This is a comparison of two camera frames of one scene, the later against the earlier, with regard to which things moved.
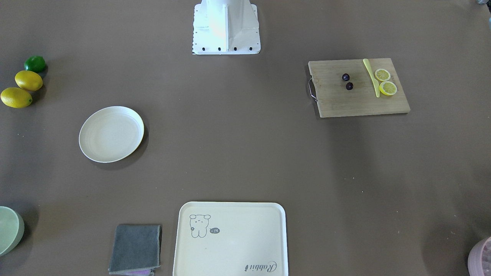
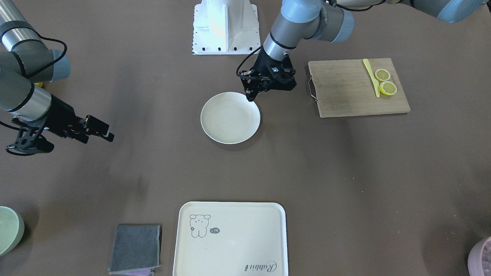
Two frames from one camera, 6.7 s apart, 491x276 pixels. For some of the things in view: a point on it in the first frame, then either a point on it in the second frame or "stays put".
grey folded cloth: x=136 y=249 stays put
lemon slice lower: x=388 y=88 stays put
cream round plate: x=109 y=133 to x=229 y=118
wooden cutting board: x=331 y=94 stays put
